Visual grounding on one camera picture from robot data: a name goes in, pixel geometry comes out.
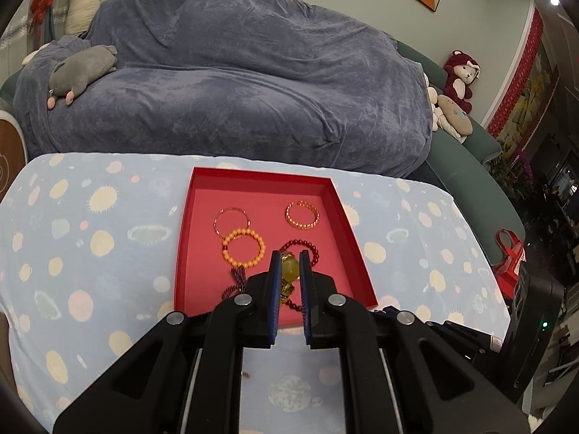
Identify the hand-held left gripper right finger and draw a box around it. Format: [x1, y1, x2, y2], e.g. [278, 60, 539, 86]
[299, 251, 532, 434]

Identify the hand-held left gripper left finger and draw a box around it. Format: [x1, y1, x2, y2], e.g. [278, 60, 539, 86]
[52, 250, 281, 434]

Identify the yellow-green stone bracelet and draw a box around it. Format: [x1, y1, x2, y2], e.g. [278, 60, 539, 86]
[278, 253, 301, 303]

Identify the dark purple garnet bracelet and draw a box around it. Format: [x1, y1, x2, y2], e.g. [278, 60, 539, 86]
[221, 266, 249, 301]

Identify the dark red bead bracelet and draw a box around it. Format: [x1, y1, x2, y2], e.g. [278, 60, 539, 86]
[279, 239, 322, 312]

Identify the yellow bead bracelet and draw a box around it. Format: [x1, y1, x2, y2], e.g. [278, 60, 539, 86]
[221, 228, 266, 268]

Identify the gold chain bracelet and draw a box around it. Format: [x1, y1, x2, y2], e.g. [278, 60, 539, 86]
[284, 200, 320, 230]

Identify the thin red bangle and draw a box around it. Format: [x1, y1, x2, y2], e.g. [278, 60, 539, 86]
[214, 207, 251, 237]

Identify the red cardboard box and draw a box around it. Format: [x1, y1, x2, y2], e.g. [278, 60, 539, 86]
[173, 166, 380, 328]

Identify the red gift bag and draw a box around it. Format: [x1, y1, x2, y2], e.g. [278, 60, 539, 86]
[492, 228, 528, 299]

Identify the dark cabinet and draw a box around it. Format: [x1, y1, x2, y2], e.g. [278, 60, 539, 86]
[529, 131, 579, 281]

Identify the potted plant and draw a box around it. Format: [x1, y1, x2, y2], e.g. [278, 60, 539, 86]
[489, 145, 539, 200]

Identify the green sofa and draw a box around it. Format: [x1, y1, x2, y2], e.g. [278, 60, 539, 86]
[0, 38, 525, 245]

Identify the blue planet print blanket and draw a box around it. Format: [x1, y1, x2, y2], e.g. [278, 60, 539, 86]
[0, 153, 512, 434]

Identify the small white plush toy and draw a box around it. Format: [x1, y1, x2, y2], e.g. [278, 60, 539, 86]
[425, 86, 453, 134]

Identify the beige flat plush toy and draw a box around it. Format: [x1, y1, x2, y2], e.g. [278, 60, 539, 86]
[436, 95, 473, 143]

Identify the grey-blue velvet sofa cover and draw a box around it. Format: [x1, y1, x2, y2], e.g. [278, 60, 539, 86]
[13, 0, 432, 177]

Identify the red monkey plush toy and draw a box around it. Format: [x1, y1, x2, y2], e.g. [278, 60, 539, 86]
[442, 51, 482, 115]

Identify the grey plush toy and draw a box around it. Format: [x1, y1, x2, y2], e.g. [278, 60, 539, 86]
[46, 44, 119, 110]

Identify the round wooden side table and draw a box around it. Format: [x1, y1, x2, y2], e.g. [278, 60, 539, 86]
[0, 108, 29, 200]

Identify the white long plush toy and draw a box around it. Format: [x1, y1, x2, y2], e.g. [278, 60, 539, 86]
[64, 0, 101, 37]

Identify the white lace curtain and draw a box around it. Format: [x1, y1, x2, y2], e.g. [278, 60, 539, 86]
[0, 0, 68, 55]

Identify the red bordered wall hanging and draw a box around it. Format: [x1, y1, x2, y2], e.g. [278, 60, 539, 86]
[486, 7, 562, 154]

